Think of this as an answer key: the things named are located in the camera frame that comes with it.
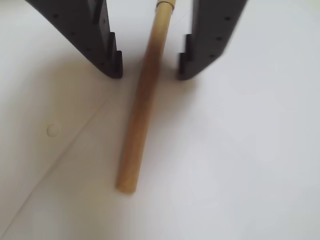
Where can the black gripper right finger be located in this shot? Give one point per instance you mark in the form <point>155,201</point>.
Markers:
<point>210,32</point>

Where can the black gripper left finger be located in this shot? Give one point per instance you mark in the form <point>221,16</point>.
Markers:
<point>85,27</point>

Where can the tan wooden pen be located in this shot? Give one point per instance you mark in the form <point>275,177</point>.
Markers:
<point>145,95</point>

